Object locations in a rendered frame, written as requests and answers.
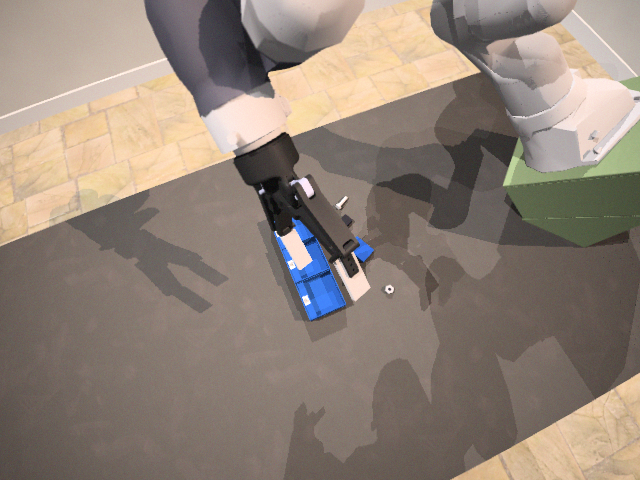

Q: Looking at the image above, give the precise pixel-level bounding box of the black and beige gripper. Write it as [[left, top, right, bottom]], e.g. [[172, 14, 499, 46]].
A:
[[233, 132, 370, 301]]

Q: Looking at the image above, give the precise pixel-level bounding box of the blue rack of three bins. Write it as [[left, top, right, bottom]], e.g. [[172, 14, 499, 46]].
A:
[[274, 218, 346, 321]]

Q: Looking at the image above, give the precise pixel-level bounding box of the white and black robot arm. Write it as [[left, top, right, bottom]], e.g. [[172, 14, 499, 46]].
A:
[[144, 0, 640, 173]]

